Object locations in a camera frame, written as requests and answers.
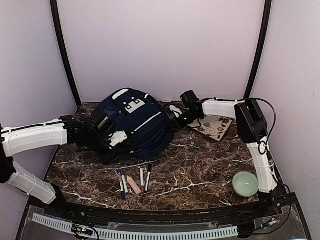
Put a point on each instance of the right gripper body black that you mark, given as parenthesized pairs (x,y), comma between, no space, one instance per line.
(191,118)

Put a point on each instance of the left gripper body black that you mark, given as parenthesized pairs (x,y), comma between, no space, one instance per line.
(94,143)

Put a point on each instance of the navy blue student backpack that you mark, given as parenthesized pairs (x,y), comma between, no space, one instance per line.
(144,121)

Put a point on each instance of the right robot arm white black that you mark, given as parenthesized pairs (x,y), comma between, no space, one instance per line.
(252,129)

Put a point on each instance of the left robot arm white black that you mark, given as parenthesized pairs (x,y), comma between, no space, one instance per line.
(16,140)

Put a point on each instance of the square floral ceramic plate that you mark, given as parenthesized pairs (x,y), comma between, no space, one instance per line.
(212,126)

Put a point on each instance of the grey slim pen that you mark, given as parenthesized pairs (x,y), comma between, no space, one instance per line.
(123,198)

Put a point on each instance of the white marker red cap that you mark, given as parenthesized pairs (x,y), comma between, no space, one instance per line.
(142,181)

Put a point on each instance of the pale peach highlighter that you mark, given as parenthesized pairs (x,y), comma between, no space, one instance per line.
(133,185)

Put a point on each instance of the blue capped white pen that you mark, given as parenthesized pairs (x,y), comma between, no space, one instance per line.
(124,182)

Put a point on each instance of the white marker black cap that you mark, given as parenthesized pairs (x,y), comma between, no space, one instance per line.
(149,170)

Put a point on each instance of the pale green ceramic bowl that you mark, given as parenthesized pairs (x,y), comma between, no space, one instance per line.
(245,184)

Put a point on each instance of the small green circuit board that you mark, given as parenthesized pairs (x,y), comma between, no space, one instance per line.
(81,230)

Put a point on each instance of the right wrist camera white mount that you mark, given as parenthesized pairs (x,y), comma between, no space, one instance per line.
(174,110)

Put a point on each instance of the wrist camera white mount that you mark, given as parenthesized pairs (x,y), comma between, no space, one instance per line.
(117,137)
(174,110)

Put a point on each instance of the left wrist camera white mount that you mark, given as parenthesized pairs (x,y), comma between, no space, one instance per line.
(117,137)

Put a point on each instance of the black curved front rail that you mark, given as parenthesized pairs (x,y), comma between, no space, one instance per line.
(244,213)

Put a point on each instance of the right black frame post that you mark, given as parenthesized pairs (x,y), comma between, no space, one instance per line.
(259,48)

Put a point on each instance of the black frame post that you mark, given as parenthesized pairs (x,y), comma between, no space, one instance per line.
(63,52)
(259,48)

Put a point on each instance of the white slotted cable duct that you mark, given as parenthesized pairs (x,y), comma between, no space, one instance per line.
(110,234)

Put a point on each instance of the left black frame post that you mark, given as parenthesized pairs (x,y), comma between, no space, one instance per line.
(63,52)

